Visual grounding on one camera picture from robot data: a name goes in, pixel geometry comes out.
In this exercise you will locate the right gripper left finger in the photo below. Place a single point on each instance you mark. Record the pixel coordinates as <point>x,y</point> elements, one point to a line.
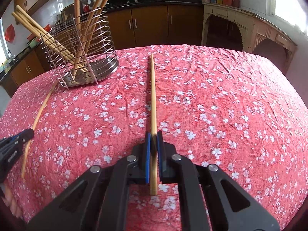
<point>98,199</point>

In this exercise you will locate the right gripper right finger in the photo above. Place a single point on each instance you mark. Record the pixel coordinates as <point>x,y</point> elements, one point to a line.
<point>209,198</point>

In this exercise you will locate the lower wooden kitchen cabinets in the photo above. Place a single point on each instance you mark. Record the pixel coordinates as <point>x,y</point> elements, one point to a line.
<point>152,23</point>

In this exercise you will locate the person's left hand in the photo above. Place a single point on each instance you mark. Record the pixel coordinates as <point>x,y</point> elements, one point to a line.
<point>10,201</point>

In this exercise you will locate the yellow dish soap bottle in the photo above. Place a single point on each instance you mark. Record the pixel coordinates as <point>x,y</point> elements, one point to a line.
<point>6,66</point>

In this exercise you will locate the left window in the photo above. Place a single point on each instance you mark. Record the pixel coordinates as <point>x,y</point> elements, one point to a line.
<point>3,45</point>

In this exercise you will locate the window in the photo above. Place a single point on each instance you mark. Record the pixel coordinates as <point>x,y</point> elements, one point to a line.
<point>291,12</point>
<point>3,45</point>

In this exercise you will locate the red floral tablecloth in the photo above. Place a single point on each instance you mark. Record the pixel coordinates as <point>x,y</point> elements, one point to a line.
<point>230,108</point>

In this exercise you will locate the red sauce bottle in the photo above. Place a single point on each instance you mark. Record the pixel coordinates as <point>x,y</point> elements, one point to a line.
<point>86,5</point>

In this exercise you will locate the black gas stove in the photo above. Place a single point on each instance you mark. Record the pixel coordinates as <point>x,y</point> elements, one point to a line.
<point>123,2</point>

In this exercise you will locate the beige carved side table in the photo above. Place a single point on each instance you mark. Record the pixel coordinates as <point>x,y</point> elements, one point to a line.
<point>253,28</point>

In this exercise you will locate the right window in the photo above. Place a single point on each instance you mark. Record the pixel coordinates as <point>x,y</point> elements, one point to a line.
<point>291,12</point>

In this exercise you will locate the red plastic bag on wall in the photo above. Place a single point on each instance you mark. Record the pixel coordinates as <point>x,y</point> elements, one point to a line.
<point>10,34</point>

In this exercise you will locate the wire utensil holder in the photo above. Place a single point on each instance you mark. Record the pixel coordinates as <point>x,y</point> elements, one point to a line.
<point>83,60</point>

